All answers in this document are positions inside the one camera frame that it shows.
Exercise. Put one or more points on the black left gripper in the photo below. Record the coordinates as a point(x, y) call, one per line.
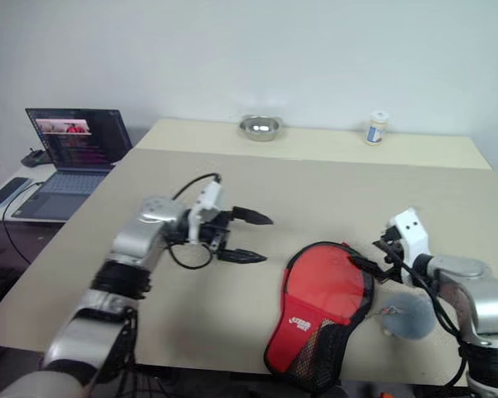
point(216, 232)

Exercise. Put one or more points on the grey fuzzy ball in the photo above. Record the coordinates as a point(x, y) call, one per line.
point(413, 319)

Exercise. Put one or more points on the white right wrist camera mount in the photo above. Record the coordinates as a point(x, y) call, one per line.
point(413, 232)

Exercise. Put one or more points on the steel bowl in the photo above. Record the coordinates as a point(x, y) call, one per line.
point(260, 128)

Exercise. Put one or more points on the black handheld controller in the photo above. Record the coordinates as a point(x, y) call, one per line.
point(35, 157)

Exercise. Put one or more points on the dark flat phone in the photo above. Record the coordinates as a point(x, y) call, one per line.
point(8, 190)

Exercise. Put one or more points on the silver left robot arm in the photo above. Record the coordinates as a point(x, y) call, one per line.
point(149, 232)

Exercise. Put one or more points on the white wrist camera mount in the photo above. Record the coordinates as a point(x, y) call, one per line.
point(413, 232)
point(209, 195)

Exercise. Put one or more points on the open blue-grey laptop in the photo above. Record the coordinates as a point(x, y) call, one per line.
point(79, 137)

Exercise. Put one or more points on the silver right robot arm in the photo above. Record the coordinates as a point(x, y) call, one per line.
point(489, 298)

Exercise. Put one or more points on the black paddle cover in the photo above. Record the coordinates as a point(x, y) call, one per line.
point(307, 344)

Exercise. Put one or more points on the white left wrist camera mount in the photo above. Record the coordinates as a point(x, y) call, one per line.
point(209, 195)

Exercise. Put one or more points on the white bottle with blue label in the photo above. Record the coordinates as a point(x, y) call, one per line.
point(375, 132)

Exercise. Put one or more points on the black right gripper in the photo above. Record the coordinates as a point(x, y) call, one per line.
point(394, 257)

